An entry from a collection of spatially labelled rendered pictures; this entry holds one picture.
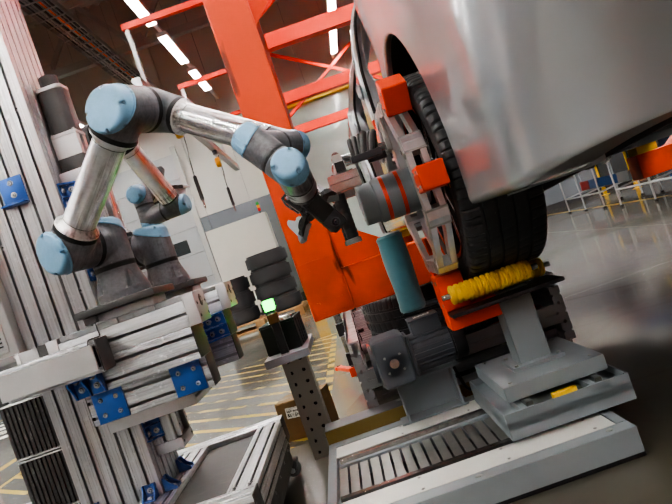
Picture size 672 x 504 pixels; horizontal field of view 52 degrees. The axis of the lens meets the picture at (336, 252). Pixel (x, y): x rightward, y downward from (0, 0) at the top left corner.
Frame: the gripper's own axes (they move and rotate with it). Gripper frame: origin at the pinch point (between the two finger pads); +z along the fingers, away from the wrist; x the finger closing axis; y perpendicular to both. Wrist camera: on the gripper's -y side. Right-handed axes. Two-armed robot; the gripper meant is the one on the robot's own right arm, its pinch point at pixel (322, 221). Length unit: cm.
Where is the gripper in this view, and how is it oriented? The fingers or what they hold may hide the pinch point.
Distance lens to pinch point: 176.3
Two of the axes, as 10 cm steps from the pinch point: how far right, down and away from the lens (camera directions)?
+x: -6.1, 7.8, -1.4
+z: 1.4, 2.8, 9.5
